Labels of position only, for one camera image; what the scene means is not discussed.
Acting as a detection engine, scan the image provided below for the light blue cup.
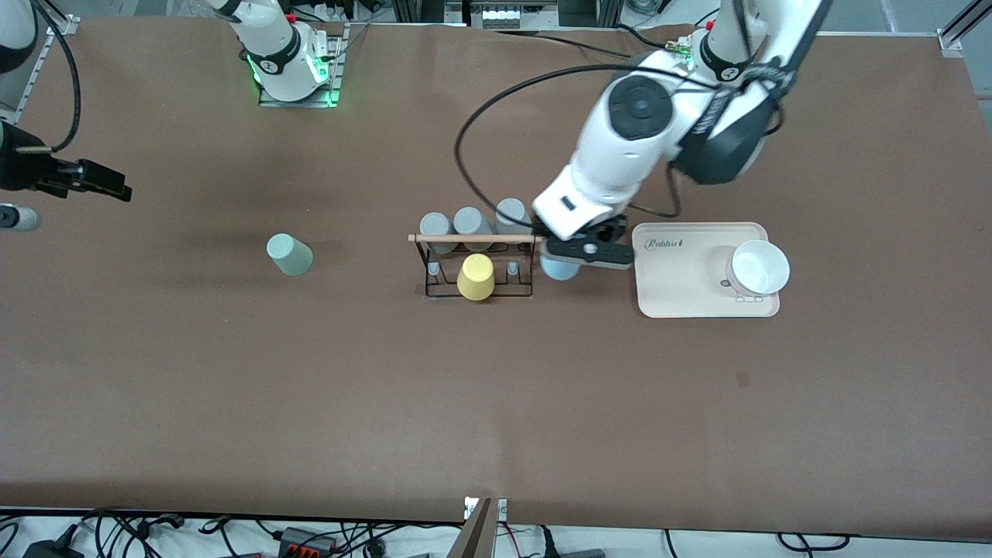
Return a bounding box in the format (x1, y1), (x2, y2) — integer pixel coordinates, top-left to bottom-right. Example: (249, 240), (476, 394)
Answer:
(540, 254), (582, 281)

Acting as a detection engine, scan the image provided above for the pale green cup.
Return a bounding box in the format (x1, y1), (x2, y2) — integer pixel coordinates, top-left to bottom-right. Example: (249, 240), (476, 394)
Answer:
(266, 233), (314, 277)

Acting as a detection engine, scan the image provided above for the grey cup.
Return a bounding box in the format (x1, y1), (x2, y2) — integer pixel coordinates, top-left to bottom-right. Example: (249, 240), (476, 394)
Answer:
(494, 198), (536, 243)
(419, 212), (453, 255)
(453, 206), (497, 250)

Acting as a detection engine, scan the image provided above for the beige plastic tray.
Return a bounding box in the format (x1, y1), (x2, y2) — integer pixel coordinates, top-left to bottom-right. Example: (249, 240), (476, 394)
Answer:
(632, 222), (780, 319)

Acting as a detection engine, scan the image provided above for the yellow cup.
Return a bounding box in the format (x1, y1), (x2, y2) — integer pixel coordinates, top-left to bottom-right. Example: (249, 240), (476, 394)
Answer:
(456, 253), (496, 301)

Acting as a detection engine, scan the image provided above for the white bowl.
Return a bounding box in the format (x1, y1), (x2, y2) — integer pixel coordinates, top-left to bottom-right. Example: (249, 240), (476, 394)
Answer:
(726, 239), (791, 298)

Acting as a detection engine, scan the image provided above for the grey power strip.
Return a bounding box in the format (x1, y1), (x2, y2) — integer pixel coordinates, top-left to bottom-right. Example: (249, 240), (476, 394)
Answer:
(470, 0), (559, 30)

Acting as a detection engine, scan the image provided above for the black plug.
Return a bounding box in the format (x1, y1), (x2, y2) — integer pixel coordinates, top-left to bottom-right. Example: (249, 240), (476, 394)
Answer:
(542, 527), (607, 558)

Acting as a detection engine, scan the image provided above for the black power adapter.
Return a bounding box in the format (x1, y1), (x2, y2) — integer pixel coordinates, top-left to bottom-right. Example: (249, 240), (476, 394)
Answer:
(23, 537), (84, 558)

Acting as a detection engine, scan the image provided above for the grey orange connector box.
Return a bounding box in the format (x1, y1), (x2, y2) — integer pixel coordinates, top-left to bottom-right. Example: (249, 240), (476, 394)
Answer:
(277, 527), (339, 556)

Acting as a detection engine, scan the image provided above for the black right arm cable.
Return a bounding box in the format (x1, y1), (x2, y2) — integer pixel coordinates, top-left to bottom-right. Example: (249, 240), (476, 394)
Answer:
(31, 0), (83, 153)

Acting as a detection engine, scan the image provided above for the aluminium frame rail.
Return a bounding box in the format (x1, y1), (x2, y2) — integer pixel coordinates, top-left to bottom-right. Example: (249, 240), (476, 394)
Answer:
(0, 14), (80, 125)

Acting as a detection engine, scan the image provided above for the black wire cup rack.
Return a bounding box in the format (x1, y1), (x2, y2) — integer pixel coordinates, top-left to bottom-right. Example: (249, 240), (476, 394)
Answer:
(408, 230), (541, 302)

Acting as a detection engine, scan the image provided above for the long black table cable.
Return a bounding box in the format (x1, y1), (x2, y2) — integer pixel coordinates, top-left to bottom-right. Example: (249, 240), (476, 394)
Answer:
(494, 29), (644, 61)

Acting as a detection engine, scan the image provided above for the short black table cable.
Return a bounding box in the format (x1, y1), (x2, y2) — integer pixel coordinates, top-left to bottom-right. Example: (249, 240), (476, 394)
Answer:
(616, 23), (671, 50)

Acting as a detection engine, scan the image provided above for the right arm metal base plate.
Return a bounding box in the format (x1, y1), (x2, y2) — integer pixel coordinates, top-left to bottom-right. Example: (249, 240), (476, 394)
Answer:
(258, 23), (346, 108)

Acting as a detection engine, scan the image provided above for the camera mount post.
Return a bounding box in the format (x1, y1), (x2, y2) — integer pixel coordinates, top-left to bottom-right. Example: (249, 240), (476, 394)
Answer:
(446, 496), (509, 558)

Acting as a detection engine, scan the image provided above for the black floor cable tangle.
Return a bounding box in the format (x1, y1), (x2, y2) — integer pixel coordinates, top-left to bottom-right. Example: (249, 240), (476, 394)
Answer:
(77, 508), (233, 558)

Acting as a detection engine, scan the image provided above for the black looped floor cable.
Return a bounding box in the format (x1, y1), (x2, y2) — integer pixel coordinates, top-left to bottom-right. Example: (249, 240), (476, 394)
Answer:
(777, 532), (851, 553)

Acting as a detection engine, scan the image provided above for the aluminium corner bracket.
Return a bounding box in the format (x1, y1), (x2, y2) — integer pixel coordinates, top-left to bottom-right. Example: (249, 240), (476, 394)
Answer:
(936, 0), (992, 59)

